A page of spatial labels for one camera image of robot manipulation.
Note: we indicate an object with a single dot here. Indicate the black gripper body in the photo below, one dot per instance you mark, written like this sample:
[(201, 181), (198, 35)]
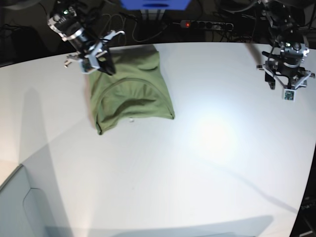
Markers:
[(82, 40), (288, 67)]

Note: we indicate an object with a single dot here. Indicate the green T-shirt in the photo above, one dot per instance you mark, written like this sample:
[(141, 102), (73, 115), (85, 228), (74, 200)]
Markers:
[(137, 90)]

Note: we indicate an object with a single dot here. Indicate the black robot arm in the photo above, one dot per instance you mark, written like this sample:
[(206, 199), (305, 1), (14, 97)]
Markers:
[(297, 50), (69, 20)]

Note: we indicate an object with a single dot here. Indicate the blue box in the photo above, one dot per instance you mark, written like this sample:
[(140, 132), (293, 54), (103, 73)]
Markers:
[(155, 4)]

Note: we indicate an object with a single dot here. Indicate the black power strip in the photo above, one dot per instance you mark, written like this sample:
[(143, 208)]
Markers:
[(207, 25)]

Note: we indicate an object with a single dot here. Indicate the grey plastic bin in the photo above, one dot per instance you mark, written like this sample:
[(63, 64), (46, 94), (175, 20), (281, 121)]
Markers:
[(25, 211)]

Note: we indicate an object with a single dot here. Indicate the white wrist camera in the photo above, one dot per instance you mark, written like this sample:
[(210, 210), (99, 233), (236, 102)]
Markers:
[(88, 59), (288, 84)]

